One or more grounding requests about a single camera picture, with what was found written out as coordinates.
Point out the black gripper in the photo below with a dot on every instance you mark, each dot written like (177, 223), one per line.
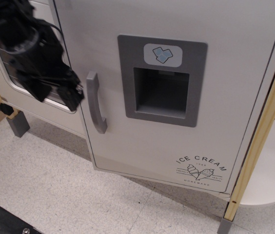
(39, 65)

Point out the grey fridge door handle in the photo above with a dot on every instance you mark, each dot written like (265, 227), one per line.
(92, 86)

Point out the white toy fridge door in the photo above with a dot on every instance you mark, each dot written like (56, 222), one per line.
(240, 65)

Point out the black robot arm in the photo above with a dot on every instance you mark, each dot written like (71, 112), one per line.
(16, 19)

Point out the white toy oven door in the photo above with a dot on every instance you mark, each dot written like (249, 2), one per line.
(52, 109)

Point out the black clamp knob left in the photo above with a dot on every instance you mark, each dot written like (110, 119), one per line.
(6, 109)

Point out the grey ice dispenser panel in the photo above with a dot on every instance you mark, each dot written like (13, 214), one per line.
(162, 78)

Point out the white round table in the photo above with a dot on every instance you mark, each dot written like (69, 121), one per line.
(260, 190)

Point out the grey left post foot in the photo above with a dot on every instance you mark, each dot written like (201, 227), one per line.
(19, 124)

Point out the grey post foot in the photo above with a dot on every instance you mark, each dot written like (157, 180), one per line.
(224, 227)
(19, 124)

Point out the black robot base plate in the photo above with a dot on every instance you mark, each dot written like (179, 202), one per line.
(11, 224)

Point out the grey right post foot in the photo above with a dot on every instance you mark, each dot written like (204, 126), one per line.
(224, 227)

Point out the light wooden corner post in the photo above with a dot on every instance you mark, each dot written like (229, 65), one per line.
(260, 135)

